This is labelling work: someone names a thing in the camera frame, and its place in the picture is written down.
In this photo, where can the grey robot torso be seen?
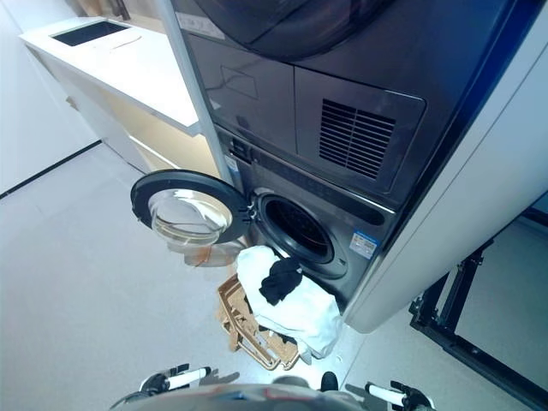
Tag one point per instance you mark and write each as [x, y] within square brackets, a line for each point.
[222, 398]

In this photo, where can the black metal frame stand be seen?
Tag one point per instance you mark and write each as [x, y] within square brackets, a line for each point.
[421, 317]

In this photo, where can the woven wicker laundry basket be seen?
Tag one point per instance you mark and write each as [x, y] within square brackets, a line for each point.
[233, 308]

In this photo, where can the small blue washer sticker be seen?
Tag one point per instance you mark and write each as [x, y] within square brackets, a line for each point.
[232, 167]

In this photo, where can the black garment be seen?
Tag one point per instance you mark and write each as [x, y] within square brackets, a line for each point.
[278, 282]

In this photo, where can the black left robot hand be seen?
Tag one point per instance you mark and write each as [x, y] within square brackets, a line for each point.
[188, 377]

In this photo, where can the white garment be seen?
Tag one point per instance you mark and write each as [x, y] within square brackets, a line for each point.
[299, 312]

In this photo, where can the blue energy label sticker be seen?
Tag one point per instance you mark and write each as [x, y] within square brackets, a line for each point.
[365, 244]

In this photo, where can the grey front-load washing machine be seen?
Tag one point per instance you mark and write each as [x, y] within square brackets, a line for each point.
[299, 180]

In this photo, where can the black right robot foot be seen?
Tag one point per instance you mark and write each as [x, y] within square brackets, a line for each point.
[329, 382]

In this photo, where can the white counter cabinet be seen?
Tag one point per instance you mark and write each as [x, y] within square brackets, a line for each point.
[141, 81]

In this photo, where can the dark grey stacked dryer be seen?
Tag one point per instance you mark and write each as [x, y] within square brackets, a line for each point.
[265, 85]

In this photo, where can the round glass washer door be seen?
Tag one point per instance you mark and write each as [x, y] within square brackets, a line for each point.
[141, 188]

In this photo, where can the white appliance surround panel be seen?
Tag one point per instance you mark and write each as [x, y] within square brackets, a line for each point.
[471, 192]

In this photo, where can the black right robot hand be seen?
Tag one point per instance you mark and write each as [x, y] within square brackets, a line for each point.
[385, 394]

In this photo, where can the black inset countertop panel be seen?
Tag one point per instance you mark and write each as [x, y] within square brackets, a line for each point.
[90, 33]

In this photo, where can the dryer vent grille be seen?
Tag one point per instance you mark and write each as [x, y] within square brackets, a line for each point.
[355, 137]

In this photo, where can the silver vertical trim post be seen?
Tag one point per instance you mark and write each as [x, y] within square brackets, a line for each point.
[201, 107]

